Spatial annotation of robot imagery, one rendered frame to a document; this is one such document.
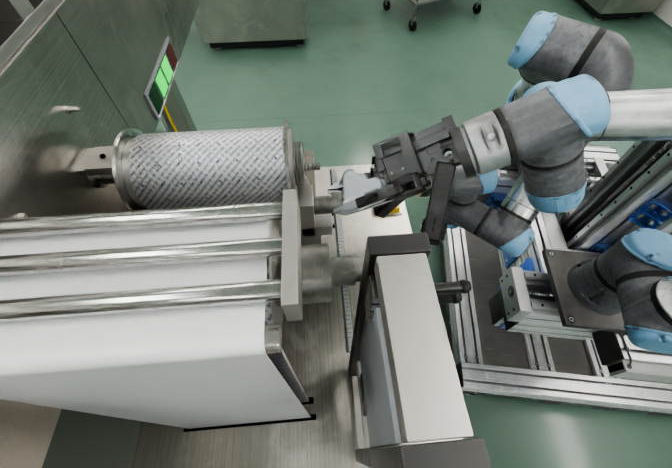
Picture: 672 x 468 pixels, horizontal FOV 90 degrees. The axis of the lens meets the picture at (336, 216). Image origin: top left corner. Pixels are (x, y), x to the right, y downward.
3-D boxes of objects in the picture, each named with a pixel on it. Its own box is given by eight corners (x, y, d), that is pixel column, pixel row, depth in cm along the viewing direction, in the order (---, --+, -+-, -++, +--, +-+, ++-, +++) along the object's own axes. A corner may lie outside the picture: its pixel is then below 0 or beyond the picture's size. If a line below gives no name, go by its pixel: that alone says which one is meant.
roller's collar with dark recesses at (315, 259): (332, 310, 38) (332, 287, 33) (279, 314, 38) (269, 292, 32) (328, 259, 42) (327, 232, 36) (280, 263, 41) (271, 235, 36)
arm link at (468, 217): (466, 243, 83) (482, 218, 74) (426, 220, 87) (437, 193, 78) (480, 223, 87) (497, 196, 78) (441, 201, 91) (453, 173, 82)
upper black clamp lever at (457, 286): (470, 295, 33) (474, 289, 32) (420, 299, 33) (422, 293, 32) (466, 282, 34) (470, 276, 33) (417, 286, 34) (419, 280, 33)
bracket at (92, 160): (118, 174, 54) (111, 165, 52) (80, 176, 53) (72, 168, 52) (127, 152, 56) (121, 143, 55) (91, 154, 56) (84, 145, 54)
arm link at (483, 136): (508, 167, 47) (514, 160, 40) (475, 179, 49) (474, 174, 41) (489, 118, 48) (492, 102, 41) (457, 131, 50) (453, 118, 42)
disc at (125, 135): (151, 232, 59) (103, 175, 47) (148, 233, 59) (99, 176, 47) (168, 170, 67) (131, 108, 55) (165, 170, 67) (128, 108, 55)
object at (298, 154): (301, 133, 55) (303, 151, 63) (288, 134, 55) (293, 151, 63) (303, 177, 54) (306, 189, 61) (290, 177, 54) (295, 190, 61)
